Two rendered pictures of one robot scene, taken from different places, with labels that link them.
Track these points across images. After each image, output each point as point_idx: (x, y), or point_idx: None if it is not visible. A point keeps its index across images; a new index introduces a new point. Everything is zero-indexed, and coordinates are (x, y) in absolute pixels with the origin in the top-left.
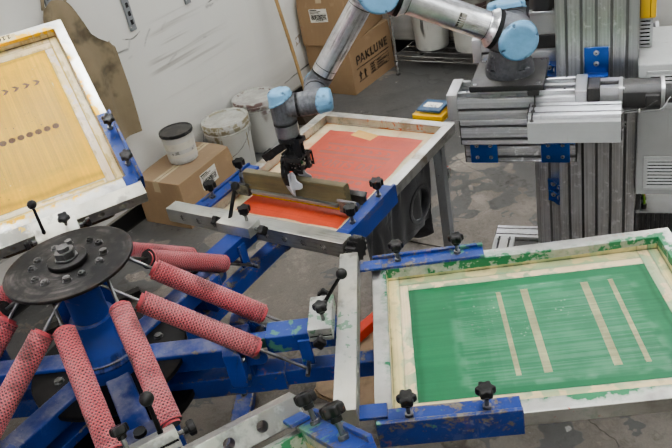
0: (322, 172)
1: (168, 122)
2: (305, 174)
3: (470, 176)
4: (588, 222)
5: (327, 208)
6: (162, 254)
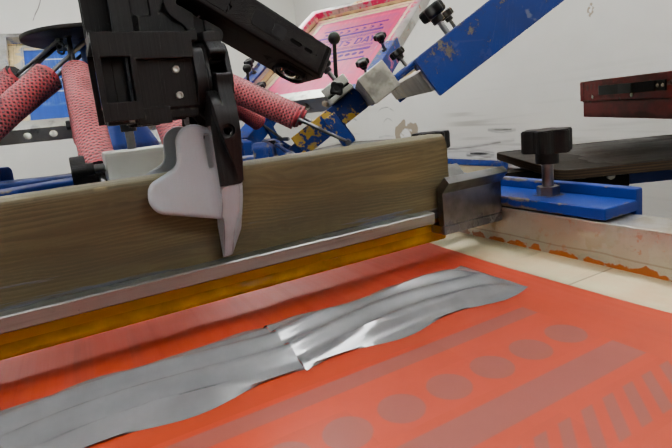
0: (496, 428)
1: None
2: (180, 177)
3: None
4: None
5: (89, 356)
6: (65, 72)
